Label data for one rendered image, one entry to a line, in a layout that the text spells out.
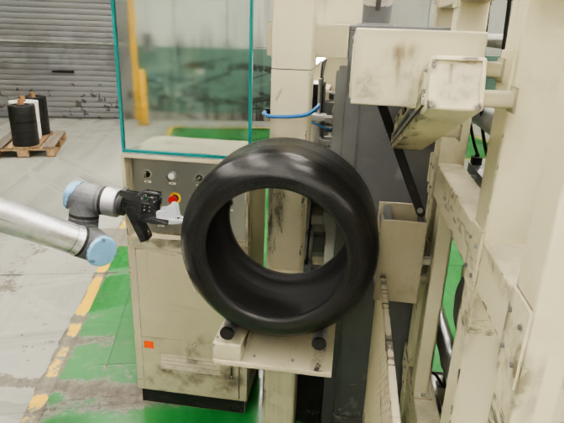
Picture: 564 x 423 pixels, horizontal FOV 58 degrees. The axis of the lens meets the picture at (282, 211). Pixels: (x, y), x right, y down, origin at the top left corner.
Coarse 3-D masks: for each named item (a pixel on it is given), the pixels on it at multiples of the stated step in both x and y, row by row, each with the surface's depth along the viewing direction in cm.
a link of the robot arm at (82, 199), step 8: (72, 184) 153; (80, 184) 153; (88, 184) 154; (96, 184) 155; (64, 192) 152; (72, 192) 152; (80, 192) 152; (88, 192) 152; (96, 192) 152; (64, 200) 152; (72, 200) 152; (80, 200) 152; (88, 200) 151; (96, 200) 151; (72, 208) 153; (80, 208) 152; (88, 208) 153; (96, 208) 152; (80, 216) 153; (88, 216) 154; (96, 216) 156
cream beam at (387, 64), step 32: (384, 32) 96; (416, 32) 95; (448, 32) 94; (480, 32) 93; (352, 64) 99; (384, 64) 98; (416, 64) 96; (352, 96) 100; (384, 96) 100; (416, 96) 98
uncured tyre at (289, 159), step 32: (224, 160) 143; (256, 160) 135; (288, 160) 133; (320, 160) 136; (224, 192) 136; (320, 192) 132; (352, 192) 135; (192, 224) 141; (224, 224) 170; (352, 224) 134; (192, 256) 144; (224, 256) 172; (352, 256) 137; (224, 288) 164; (256, 288) 173; (288, 288) 173; (320, 288) 170; (352, 288) 140; (256, 320) 148; (288, 320) 146; (320, 320) 145
